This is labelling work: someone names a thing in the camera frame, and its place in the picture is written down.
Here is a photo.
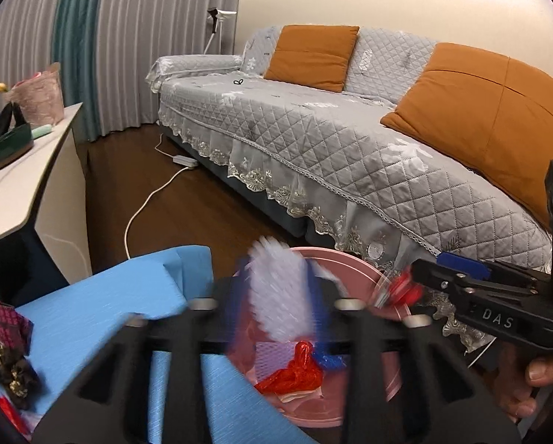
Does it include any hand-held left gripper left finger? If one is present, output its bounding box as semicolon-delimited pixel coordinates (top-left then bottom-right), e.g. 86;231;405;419
31;263;254;444

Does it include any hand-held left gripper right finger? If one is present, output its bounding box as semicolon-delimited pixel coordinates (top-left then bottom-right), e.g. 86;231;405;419
304;259;522;444

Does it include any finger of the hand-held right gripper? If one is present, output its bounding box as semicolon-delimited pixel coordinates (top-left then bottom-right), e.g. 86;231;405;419
408;258;543;308
436;252;553;287

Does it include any clear red plastic wrapper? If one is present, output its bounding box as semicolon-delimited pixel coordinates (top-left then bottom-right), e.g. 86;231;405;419
373;272;426;310

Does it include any blue plastic bag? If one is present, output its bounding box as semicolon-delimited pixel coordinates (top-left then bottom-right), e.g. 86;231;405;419
311;342;346;370

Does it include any pink plastic bucket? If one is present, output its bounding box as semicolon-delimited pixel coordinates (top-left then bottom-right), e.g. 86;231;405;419
221;247;413;428

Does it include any red plastic bag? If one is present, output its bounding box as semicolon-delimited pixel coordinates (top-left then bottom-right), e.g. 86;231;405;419
254;340;324;394

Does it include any magenta patterned packet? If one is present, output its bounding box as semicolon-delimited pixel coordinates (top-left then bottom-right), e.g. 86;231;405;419
0;298;34;350

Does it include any dark gold patterned packet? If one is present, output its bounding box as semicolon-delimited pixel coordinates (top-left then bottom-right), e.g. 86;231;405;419
0;333;41;410

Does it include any person's right hand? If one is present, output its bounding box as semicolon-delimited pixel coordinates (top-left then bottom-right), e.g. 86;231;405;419
494;347;553;426

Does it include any blue table cover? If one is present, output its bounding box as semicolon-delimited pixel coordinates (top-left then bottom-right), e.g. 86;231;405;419
0;245;319;444

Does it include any orange cushion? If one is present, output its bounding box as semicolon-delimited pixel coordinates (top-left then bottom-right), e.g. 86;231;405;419
264;24;361;93
381;43;553;232

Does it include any grey quilted sofa cover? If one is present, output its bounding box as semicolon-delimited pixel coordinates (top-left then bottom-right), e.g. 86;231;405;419
147;25;553;366

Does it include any long white desk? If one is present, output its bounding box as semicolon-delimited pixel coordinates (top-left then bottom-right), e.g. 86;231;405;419
0;102;93;287

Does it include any dark green basket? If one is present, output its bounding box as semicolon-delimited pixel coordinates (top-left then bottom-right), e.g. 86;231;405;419
0;122;34;173

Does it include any grey pleated curtain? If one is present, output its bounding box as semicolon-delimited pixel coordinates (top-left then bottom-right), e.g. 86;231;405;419
91;0;245;142
0;0;69;116

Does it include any white floor lamp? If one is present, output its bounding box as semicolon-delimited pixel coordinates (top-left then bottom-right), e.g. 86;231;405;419
202;7;238;54

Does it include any teal curtain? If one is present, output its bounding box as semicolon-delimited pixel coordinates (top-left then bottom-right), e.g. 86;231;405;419
50;0;108;142

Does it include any white cable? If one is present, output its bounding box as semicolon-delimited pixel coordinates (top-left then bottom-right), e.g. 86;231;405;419
124;166;187;260
155;133;175;158

